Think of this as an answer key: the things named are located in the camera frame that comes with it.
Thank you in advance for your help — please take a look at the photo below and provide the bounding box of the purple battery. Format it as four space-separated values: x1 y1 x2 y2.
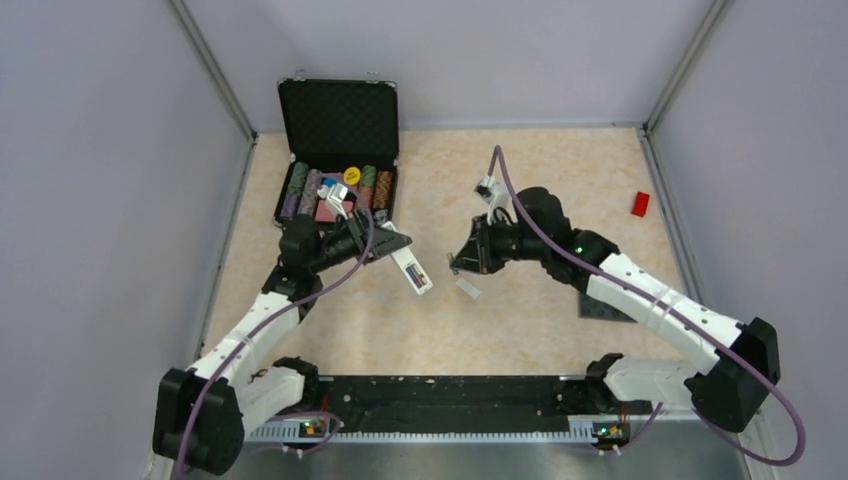
406 264 427 288

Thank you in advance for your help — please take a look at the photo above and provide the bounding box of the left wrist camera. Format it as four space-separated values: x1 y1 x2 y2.
317 183 351 221

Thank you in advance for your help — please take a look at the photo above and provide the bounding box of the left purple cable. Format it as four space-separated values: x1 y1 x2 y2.
173 210 377 480

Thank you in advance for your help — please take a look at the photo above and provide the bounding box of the yellow round chip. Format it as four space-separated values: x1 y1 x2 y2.
343 166 362 186

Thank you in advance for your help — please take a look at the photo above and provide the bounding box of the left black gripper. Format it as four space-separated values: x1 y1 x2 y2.
309 206 412 273

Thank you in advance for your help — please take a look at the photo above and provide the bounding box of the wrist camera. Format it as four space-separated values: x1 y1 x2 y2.
317 183 351 221
474 175 510 225

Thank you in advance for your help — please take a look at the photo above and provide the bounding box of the white battery cover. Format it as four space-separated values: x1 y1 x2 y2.
455 278 481 299

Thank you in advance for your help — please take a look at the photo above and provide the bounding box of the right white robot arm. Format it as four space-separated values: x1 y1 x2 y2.
450 183 781 433

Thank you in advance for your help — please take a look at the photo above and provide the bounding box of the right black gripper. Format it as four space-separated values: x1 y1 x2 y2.
452 212 548 275

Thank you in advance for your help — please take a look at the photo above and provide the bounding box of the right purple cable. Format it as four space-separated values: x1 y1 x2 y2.
486 144 808 467

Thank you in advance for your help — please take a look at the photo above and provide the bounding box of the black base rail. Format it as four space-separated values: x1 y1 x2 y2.
165 374 723 455

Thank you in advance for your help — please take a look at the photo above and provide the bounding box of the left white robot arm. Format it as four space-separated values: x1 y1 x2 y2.
152 209 413 475

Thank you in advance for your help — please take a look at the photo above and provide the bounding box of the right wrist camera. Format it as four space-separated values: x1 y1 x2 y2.
474 175 510 225

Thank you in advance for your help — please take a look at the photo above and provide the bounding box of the black poker chip case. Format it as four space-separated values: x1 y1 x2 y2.
272 77 400 227

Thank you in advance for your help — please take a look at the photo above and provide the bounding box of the pink playing card deck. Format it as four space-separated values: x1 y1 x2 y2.
314 199 353 224

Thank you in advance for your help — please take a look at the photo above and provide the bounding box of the purple cable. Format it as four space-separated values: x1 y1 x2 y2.
173 210 377 480
486 144 808 467

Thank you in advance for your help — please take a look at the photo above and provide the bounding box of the white remote control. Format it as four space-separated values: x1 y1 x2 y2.
379 221 433 295

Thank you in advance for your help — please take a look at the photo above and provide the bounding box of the red building brick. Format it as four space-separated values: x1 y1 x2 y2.
630 191 651 218

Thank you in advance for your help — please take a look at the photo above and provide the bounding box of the dark grey building baseplate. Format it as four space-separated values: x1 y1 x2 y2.
578 293 635 323

